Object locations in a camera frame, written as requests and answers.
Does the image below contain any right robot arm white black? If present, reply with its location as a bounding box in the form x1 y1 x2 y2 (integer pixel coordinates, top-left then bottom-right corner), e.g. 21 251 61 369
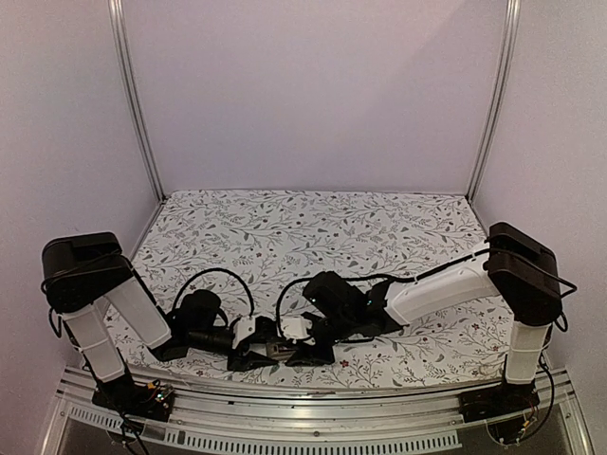
277 222 577 413

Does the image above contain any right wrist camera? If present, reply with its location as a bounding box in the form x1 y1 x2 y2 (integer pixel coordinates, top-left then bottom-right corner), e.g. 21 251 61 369
280 317 316 345

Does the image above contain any white grey remote control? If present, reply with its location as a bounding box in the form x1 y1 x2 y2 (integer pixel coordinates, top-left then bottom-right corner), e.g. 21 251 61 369
266 342 296 362

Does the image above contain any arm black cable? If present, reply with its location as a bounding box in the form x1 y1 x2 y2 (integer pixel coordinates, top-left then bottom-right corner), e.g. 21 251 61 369
275 236 579 333
173 267 257 323

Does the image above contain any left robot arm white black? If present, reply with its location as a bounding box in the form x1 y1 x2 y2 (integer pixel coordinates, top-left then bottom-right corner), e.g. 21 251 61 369
41 232 276 411

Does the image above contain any right aluminium frame post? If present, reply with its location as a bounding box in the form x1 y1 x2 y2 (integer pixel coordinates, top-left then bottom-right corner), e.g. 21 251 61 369
466 0 521 206

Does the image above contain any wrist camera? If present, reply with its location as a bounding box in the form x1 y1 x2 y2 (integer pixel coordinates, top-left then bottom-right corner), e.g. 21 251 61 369
280 317 316 345
255 316 278 342

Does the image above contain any aluminium frame post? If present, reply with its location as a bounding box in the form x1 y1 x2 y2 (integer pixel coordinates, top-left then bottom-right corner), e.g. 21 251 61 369
107 0 167 204
466 0 521 206

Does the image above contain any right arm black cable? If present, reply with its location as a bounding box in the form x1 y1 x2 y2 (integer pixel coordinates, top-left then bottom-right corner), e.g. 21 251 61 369
275 236 579 333

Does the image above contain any floral patterned table mat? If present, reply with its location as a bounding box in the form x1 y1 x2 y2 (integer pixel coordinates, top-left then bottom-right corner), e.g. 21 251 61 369
133 191 512 390

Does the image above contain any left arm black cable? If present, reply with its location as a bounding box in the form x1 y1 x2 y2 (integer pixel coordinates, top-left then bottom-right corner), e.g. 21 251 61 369
173 267 257 323

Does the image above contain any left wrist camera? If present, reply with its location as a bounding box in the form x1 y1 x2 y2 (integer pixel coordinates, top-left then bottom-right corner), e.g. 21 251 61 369
255 316 278 342

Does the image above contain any left aluminium frame post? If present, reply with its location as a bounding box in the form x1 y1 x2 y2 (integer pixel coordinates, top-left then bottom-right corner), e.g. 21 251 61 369
107 0 167 204

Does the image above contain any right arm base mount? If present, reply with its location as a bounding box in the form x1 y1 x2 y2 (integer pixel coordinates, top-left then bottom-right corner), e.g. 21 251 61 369
457 379 540 423

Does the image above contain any aluminium front rail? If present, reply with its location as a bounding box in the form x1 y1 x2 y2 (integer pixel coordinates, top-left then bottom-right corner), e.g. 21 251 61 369
40 367 598 454

